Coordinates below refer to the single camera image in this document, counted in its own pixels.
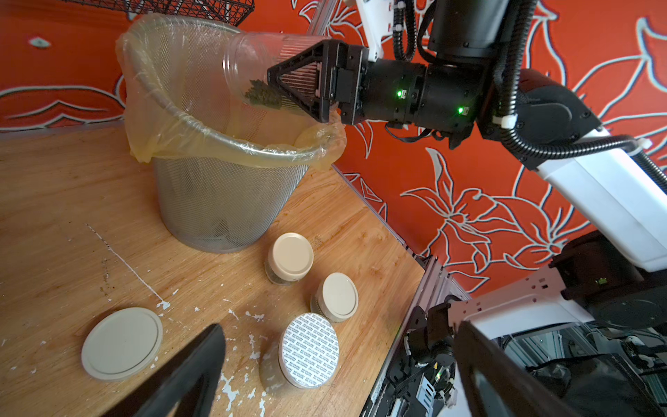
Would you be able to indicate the silver mesh waste bin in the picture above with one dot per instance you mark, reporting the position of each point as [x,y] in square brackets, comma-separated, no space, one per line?
[221,207]

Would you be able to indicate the beige lidded jar near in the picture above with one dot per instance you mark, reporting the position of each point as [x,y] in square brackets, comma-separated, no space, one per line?
[336,298]

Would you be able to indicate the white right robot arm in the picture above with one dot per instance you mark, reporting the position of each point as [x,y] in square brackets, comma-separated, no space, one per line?
[461,69]

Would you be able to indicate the beige lidded jar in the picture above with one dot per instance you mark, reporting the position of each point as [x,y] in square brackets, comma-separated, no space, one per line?
[289,260]
[336,298]

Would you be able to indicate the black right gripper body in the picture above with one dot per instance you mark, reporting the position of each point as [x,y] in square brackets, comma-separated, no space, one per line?
[343,66]

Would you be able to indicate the black wire wall basket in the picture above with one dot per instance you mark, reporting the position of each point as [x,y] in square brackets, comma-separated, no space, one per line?
[226,11]

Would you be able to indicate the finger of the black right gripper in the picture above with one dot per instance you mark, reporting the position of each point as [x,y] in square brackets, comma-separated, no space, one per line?
[295,72]

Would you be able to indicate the jar with foil seal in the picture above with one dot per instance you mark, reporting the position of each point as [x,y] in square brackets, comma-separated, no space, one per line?
[304,357]

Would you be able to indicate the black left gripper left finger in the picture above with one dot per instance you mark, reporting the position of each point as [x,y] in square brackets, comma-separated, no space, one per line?
[186,385]

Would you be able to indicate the beige lidded jar far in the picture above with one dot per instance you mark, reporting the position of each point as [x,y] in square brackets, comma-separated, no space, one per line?
[289,260]

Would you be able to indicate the beige jar lid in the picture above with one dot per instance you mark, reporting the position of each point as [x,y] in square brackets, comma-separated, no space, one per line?
[122,344]

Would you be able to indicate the yellow plastic bin liner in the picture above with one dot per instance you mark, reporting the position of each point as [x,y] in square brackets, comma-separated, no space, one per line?
[180,103]

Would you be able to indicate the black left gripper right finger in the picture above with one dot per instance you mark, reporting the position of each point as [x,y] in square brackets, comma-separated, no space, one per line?
[494,385]

